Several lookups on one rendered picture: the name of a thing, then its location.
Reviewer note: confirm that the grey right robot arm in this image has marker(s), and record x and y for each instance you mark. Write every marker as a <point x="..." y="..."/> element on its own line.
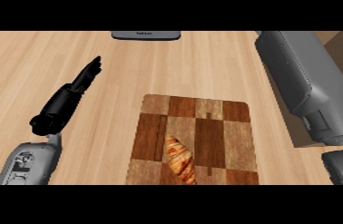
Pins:
<point x="295" y="73"/>

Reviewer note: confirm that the checkered wooden cutting board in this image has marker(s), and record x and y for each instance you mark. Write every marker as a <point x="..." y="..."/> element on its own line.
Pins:
<point x="211" y="134"/>

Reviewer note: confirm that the grey appliance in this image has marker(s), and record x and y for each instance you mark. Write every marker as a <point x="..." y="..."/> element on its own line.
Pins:
<point x="146" y="35"/>

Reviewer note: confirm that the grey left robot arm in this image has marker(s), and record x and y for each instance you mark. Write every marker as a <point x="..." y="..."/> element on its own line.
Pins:
<point x="32" y="164"/>

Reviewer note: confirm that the golden brown croissant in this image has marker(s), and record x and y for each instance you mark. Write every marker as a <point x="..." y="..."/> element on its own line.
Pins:
<point x="181" y="158"/>

